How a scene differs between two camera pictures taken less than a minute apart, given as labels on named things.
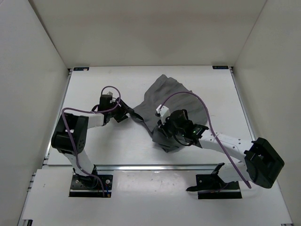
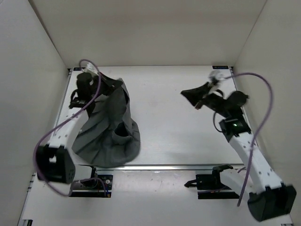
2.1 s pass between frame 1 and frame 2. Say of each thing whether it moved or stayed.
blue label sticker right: stayed
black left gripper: moved
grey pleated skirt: moved
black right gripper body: moved
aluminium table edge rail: stayed
